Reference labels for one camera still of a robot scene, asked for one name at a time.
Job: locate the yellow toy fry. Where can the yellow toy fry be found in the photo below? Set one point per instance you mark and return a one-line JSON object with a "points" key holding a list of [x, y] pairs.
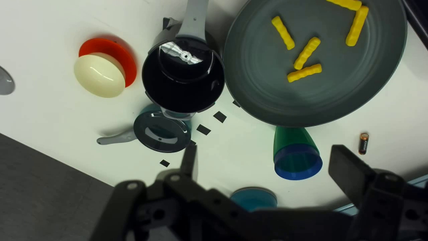
{"points": [[358, 26], [283, 32], [307, 52], [346, 3], [304, 72]]}

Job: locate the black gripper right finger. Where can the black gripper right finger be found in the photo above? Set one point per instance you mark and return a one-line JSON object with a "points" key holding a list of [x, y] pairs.
{"points": [[383, 201]]}

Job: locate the grey round plate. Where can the grey round plate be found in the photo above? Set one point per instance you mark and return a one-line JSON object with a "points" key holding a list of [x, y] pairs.
{"points": [[268, 89]]}

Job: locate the green plastic cup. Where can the green plastic cup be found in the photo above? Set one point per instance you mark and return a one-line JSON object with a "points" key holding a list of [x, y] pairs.
{"points": [[292, 135]]}

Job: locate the small teal frying pan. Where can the small teal frying pan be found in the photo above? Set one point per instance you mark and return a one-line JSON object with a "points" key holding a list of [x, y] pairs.
{"points": [[162, 134]]}

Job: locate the small black battery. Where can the small black battery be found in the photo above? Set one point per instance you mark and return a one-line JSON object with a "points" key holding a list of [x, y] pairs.
{"points": [[364, 142]]}

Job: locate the cream plastic bowl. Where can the cream plastic bowl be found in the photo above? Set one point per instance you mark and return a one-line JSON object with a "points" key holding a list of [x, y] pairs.
{"points": [[100, 75]]}

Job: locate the grey round disc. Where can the grey round disc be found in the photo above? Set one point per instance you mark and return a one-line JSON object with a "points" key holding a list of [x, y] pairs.
{"points": [[6, 80]]}

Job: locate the blue plastic cup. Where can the blue plastic cup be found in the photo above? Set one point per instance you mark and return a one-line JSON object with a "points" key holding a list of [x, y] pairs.
{"points": [[298, 162]]}

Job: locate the small black tape square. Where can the small black tape square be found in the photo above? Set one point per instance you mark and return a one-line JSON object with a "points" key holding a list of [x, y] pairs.
{"points": [[204, 129], [165, 162], [220, 117]]}

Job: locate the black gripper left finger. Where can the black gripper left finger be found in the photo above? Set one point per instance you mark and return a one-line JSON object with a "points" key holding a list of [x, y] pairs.
{"points": [[134, 205]]}

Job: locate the black white crumpled tape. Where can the black white crumpled tape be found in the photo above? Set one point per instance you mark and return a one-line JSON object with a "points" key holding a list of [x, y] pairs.
{"points": [[169, 24]]}

